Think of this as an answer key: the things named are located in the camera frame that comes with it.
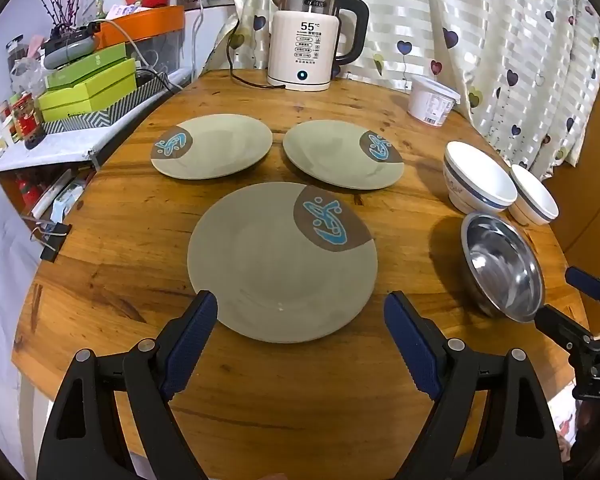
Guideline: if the black kettle power cord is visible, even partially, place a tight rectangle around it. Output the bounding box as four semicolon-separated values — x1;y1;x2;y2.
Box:
228;15;286;90

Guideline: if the white cable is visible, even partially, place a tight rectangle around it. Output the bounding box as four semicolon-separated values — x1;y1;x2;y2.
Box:
95;19;171;91

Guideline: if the orange wooden cabinet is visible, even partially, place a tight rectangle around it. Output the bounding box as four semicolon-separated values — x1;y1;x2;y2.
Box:
550;35;600;286

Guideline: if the dark glass jar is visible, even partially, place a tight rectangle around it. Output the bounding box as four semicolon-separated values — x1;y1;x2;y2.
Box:
5;35;31;78

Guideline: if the stainless steel bowl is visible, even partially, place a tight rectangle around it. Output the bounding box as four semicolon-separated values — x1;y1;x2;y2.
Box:
461;211;546;323

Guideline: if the zigzag patterned box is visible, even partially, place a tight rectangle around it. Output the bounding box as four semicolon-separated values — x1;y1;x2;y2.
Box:
42;72;171;136

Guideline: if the clear box with orange lid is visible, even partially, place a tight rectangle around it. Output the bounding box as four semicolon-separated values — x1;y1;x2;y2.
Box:
92;5;187;73

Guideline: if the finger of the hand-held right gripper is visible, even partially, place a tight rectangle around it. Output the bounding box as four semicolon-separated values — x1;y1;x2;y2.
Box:
565;266;600;308
534;304;595;361

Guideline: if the black binder clip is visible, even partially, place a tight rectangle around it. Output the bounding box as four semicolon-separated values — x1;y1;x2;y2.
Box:
30;220;73;263

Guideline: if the white hanging cord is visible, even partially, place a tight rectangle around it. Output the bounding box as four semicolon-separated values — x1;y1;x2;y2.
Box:
191;0;217;81

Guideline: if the large white blue-striped bowl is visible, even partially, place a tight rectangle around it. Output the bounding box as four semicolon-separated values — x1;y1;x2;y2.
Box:
442;141;518;214

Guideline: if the small white blue-striped bowl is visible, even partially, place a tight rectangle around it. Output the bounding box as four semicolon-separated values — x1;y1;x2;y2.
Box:
509;164;560;226

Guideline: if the white shelf board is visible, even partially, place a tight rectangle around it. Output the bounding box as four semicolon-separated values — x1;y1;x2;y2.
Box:
0;67;191;176

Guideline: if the cream electric kettle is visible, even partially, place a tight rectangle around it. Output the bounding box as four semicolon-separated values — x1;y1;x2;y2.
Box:
267;0;370;92

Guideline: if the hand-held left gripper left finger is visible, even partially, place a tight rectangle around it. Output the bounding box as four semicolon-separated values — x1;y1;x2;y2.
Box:
36;290;219;480

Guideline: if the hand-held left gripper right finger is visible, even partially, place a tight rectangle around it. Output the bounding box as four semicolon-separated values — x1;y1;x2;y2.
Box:
384;290;565;480

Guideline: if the heart print curtain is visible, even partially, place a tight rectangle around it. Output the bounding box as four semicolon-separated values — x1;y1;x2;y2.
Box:
215;0;600;181

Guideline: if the lime green box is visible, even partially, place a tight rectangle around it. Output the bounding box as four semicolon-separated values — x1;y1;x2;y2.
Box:
36;58;138;123

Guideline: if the white plastic tub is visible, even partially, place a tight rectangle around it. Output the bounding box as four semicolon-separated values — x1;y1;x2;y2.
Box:
407;74;461;128

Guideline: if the black device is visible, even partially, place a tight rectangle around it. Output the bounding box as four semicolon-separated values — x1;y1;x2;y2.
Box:
45;22;97;46

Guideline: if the jar with red label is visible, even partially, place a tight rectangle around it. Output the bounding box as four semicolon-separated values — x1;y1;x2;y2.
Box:
10;91;43;143

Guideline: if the grey oval case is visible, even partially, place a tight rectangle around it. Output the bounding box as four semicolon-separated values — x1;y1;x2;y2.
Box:
42;35;98;70

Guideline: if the dark green flat box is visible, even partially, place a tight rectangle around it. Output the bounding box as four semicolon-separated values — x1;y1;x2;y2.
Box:
45;42;137;88

